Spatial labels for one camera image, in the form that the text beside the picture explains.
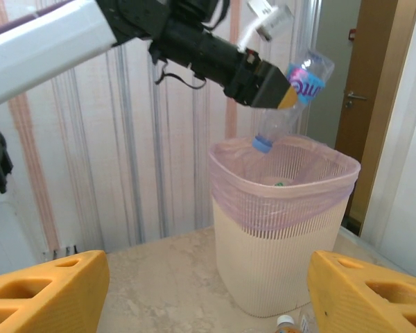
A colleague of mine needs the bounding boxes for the black left gripper wire loop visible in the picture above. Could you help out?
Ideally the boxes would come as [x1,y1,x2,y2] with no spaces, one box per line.
[154,51,209,91]

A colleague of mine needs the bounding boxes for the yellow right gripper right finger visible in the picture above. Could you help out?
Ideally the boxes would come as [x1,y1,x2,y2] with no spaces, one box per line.
[306,251,416,333]

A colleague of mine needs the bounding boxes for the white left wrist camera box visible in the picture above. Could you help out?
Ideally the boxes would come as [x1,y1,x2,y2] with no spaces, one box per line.
[235,0,295,53]

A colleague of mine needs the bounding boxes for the brown wooden door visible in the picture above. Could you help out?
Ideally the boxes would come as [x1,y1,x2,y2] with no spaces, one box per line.
[334,0,399,226]

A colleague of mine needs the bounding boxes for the blue-pink label bottle blue cap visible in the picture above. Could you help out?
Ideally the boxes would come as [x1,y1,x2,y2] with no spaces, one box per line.
[251,46,336,153]

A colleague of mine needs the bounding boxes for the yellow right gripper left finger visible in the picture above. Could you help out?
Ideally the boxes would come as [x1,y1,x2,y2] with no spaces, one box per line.
[0,249,111,333]

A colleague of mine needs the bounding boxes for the silver door handle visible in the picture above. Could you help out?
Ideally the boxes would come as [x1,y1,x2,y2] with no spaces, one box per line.
[345,90,368,109]

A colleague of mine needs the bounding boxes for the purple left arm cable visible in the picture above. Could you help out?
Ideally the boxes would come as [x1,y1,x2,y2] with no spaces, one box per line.
[0,0,73,35]

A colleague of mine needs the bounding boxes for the beige door frame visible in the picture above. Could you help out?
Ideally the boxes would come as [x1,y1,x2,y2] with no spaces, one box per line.
[360,0,416,237]

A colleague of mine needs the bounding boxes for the orange-red label bottle white cap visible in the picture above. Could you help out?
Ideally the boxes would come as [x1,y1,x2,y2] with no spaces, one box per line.
[273,314,298,333]

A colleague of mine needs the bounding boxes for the pink waste bin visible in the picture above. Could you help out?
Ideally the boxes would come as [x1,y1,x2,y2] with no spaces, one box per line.
[207,135,362,318]

